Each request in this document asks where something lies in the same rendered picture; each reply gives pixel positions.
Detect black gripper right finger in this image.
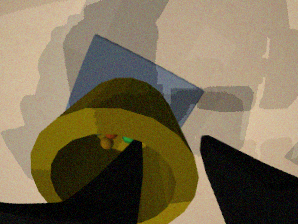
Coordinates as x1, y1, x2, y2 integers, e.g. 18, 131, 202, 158
201, 135, 298, 224

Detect olive yellow cup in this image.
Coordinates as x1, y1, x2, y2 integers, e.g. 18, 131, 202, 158
31, 77, 200, 224

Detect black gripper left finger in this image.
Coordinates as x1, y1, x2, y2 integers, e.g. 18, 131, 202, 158
0, 140, 142, 224

